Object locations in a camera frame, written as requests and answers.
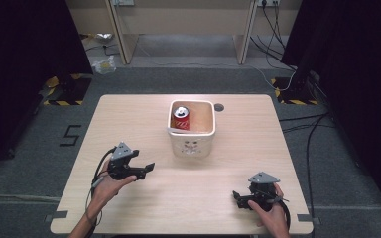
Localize red soda can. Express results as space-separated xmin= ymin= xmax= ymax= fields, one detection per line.
xmin=171 ymin=105 xmax=191 ymax=131

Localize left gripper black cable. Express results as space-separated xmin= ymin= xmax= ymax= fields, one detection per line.
xmin=84 ymin=146 xmax=117 ymax=232

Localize wall power outlet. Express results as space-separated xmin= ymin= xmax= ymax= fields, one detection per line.
xmin=257 ymin=0 xmax=281 ymax=8

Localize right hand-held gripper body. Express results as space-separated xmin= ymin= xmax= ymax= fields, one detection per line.
xmin=247 ymin=171 xmax=283 ymax=213

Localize grey tape strip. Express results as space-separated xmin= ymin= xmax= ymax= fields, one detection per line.
xmin=296 ymin=213 xmax=320 ymax=226
xmin=44 ymin=210 xmax=69 ymax=223

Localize wooden desk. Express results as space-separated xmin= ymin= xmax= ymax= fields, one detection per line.
xmin=104 ymin=0 xmax=260 ymax=65

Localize white square bin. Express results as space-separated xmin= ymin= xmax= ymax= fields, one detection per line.
xmin=166 ymin=99 xmax=217 ymax=159

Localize crumpled silver foil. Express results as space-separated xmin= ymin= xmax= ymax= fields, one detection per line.
xmin=93 ymin=32 xmax=114 ymax=44

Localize black curtain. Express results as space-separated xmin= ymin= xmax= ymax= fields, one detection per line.
xmin=281 ymin=0 xmax=381 ymax=226
xmin=0 ymin=0 xmax=93 ymax=177

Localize person's right hand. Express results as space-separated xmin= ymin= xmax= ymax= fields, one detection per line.
xmin=247 ymin=182 xmax=291 ymax=233

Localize black wall cables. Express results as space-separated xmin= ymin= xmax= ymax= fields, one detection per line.
xmin=249 ymin=3 xmax=299 ymax=72

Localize stand base with striped tape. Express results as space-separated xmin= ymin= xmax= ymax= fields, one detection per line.
xmin=42 ymin=72 xmax=93 ymax=107
xmin=270 ymin=76 xmax=321 ymax=106

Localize clear plastic bag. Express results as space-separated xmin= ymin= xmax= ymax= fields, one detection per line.
xmin=91 ymin=55 xmax=117 ymax=75

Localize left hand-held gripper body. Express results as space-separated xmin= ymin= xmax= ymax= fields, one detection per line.
xmin=106 ymin=141 xmax=147 ymax=181

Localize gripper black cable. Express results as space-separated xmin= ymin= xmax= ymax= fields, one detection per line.
xmin=271 ymin=194 xmax=292 ymax=231
xmin=84 ymin=146 xmax=117 ymax=232

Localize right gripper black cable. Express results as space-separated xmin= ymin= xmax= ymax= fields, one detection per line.
xmin=271 ymin=194 xmax=292 ymax=231

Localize black floor cable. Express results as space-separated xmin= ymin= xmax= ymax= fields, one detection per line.
xmin=279 ymin=112 xmax=331 ymax=238

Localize person's left hand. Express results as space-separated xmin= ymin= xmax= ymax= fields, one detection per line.
xmin=90 ymin=161 xmax=139 ymax=210

